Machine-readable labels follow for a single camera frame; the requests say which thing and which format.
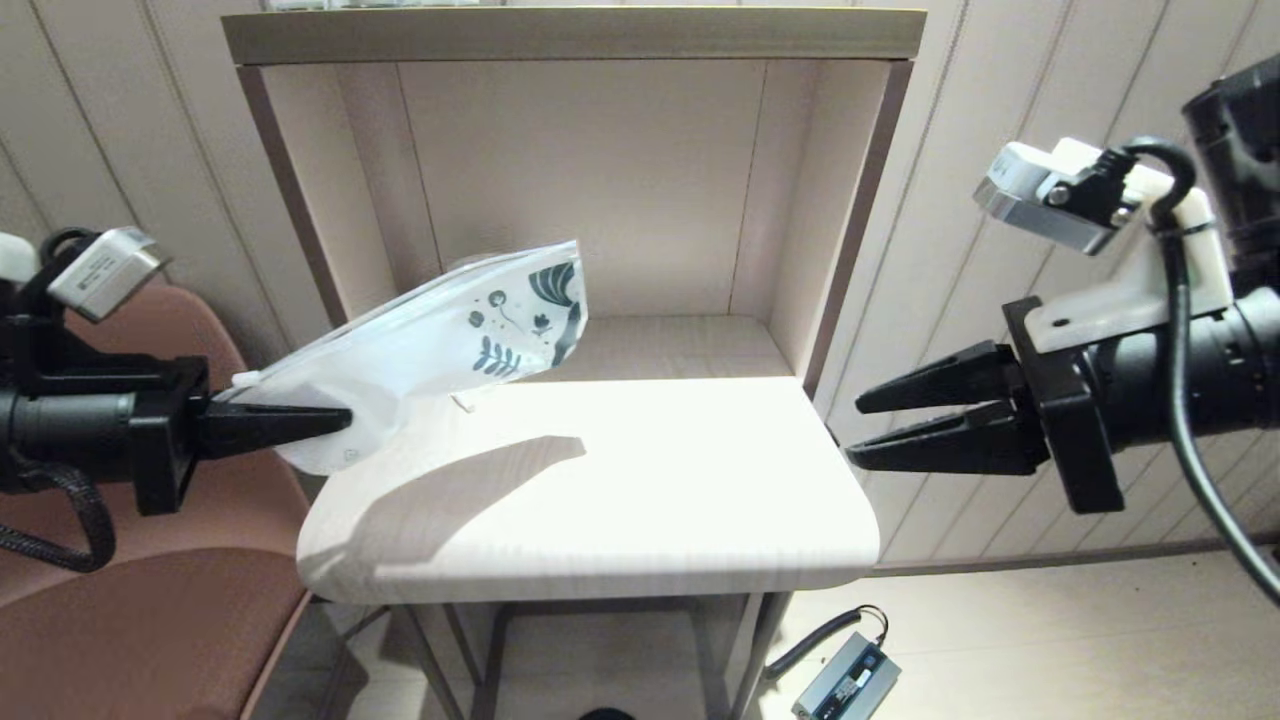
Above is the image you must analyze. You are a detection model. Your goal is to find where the white floral zip pouch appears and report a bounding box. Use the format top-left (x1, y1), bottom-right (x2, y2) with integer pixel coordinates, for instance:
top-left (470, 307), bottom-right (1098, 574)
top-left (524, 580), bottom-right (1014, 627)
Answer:
top-left (215, 240), bottom-right (589, 476)

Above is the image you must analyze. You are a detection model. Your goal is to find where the brown skirting board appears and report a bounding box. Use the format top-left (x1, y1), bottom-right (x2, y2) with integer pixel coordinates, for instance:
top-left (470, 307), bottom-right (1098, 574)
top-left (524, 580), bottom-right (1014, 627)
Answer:
top-left (870, 535), bottom-right (1280, 579)

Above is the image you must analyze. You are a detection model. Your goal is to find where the pink-brown upholstered chair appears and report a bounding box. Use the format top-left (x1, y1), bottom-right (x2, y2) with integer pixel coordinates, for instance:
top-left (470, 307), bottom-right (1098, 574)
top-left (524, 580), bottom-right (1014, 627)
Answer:
top-left (0, 280), bottom-right (316, 720)

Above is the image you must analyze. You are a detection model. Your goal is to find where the grey power adapter box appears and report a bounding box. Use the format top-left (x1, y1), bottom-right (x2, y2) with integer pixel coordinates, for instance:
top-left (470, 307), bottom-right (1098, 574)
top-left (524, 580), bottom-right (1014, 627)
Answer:
top-left (791, 634), bottom-right (901, 720)

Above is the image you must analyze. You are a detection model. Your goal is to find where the beige wooden desk with hutch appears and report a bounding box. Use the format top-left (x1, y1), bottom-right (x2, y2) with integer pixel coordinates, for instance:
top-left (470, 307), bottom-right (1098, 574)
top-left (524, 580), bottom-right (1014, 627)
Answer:
top-left (220, 6), bottom-right (928, 720)

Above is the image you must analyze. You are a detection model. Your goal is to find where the left arm braided cable sleeve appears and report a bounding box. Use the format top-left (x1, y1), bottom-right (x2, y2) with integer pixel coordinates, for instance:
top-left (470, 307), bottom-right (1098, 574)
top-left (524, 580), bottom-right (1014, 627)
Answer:
top-left (0, 450), bottom-right (116, 573)

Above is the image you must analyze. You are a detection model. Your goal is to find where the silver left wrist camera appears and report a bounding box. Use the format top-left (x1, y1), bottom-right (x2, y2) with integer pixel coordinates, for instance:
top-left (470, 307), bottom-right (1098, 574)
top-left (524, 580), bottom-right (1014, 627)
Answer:
top-left (47, 227), bottom-right (166, 323)

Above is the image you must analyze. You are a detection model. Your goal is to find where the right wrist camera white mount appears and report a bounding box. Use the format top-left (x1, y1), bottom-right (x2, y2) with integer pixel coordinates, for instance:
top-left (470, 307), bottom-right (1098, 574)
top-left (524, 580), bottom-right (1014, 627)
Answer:
top-left (973, 137), bottom-right (1236, 353)

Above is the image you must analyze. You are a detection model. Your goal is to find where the black left camera cable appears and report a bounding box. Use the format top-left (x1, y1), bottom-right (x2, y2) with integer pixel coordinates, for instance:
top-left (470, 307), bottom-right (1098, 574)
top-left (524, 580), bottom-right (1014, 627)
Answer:
top-left (38, 228), bottom-right (101, 293)

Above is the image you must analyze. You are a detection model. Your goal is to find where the black adapter cable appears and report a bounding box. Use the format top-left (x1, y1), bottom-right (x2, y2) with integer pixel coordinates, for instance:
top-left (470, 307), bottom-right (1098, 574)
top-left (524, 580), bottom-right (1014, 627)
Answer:
top-left (762, 607), bottom-right (889, 685)

